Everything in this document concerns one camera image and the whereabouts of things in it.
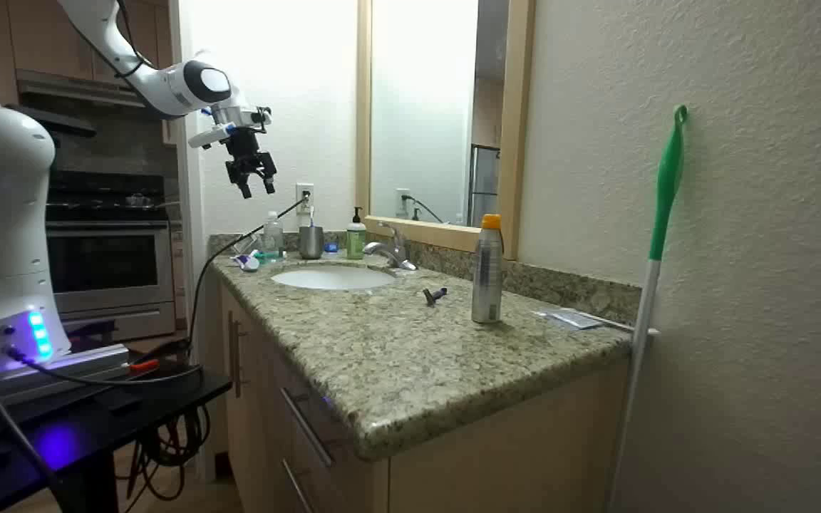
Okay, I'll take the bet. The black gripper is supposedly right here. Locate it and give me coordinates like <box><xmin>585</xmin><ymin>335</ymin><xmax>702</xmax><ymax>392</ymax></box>
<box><xmin>223</xmin><ymin>126</ymin><xmax>282</xmax><ymax>201</ymax></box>

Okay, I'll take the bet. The chrome sink faucet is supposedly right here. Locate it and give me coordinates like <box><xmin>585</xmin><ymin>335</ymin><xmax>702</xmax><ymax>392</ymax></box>
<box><xmin>361</xmin><ymin>224</ymin><xmax>420</xmax><ymax>274</ymax></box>

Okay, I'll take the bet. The clear plastic bottle white cap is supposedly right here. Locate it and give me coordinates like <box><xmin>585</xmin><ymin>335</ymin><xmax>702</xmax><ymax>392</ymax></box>
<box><xmin>256</xmin><ymin>208</ymin><xmax>287</xmax><ymax>264</ymax></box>

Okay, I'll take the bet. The purple toothpaste tube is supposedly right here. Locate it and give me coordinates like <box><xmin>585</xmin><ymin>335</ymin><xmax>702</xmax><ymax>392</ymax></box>
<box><xmin>233</xmin><ymin>248</ymin><xmax>266</xmax><ymax>277</ymax></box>

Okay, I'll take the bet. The grey metal cup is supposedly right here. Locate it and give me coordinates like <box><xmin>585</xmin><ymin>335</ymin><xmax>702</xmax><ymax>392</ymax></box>
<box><xmin>296</xmin><ymin>223</ymin><xmax>326</xmax><ymax>262</ymax></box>

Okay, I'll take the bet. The white oval sink basin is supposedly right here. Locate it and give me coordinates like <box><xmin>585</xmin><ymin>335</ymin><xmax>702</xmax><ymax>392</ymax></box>
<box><xmin>269</xmin><ymin>262</ymin><xmax>398</xmax><ymax>294</ymax></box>

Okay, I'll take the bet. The stainless steel oven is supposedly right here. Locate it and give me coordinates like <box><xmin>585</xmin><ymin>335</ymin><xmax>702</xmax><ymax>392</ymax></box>
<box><xmin>44</xmin><ymin>167</ymin><xmax>182</xmax><ymax>342</ymax></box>

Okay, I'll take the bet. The stainless range hood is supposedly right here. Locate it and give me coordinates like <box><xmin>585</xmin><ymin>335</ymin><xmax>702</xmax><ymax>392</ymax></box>
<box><xmin>15</xmin><ymin>72</ymin><xmax>182</xmax><ymax>136</ymax></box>

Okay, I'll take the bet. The orange black clamp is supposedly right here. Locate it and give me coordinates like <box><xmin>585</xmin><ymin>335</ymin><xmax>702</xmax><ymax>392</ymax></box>
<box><xmin>125</xmin><ymin>354</ymin><xmax>173</xmax><ymax>378</ymax></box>

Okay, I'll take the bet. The granite topped vanity cabinet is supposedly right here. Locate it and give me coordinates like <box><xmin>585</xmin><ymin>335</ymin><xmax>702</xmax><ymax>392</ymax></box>
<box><xmin>206</xmin><ymin>230</ymin><xmax>644</xmax><ymax>513</ymax></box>

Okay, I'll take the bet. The wooden kitchen cabinet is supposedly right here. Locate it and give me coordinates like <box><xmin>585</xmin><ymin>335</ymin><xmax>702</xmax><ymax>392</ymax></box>
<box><xmin>0</xmin><ymin>0</ymin><xmax>176</xmax><ymax>86</ymax></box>

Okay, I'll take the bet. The black robot table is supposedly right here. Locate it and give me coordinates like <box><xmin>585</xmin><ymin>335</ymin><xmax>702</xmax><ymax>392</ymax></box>
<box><xmin>0</xmin><ymin>361</ymin><xmax>233</xmax><ymax>513</ymax></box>

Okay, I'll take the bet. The white blue flat packet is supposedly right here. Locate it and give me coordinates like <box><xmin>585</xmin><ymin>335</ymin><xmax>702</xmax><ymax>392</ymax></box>
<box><xmin>540</xmin><ymin>304</ymin><xmax>639</xmax><ymax>335</ymax></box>

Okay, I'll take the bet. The white wall outlet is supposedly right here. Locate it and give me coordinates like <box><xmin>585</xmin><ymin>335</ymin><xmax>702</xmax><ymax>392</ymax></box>
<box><xmin>290</xmin><ymin>178</ymin><xmax>319</xmax><ymax>217</ymax></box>

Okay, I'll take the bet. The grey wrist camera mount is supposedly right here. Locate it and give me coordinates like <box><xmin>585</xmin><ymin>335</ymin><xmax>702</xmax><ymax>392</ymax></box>
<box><xmin>188</xmin><ymin>103</ymin><xmax>277</xmax><ymax>150</ymax></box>

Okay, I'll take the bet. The thick black power cable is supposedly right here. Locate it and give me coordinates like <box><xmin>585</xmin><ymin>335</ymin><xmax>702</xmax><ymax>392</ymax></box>
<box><xmin>182</xmin><ymin>193</ymin><xmax>310</xmax><ymax>361</ymax></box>

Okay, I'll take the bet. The metal cabinet door handle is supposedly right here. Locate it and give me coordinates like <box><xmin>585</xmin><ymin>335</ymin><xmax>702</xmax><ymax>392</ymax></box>
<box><xmin>225</xmin><ymin>309</ymin><xmax>249</xmax><ymax>398</ymax></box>

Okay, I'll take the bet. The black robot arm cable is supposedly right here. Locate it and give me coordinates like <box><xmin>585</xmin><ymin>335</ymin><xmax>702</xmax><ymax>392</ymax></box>
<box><xmin>93</xmin><ymin>0</ymin><xmax>153</xmax><ymax>86</ymax></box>

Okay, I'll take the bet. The metal drawer handle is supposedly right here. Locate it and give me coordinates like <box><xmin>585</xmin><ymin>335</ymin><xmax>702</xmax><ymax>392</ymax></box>
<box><xmin>277</xmin><ymin>455</ymin><xmax>317</xmax><ymax>513</ymax></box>
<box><xmin>277</xmin><ymin>381</ymin><xmax>336</xmax><ymax>469</ymax></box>

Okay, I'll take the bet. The wood framed wall mirror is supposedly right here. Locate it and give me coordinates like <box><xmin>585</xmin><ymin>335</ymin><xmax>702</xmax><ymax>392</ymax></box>
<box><xmin>351</xmin><ymin>0</ymin><xmax>540</xmax><ymax>260</ymax></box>

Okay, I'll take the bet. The black cable bundle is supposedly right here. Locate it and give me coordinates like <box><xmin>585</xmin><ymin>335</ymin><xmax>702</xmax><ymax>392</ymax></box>
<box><xmin>122</xmin><ymin>401</ymin><xmax>216</xmax><ymax>508</ymax></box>

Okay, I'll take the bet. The green white mop handle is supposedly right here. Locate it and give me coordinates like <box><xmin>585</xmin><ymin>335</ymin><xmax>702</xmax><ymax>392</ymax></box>
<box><xmin>601</xmin><ymin>103</ymin><xmax>696</xmax><ymax>513</ymax></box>

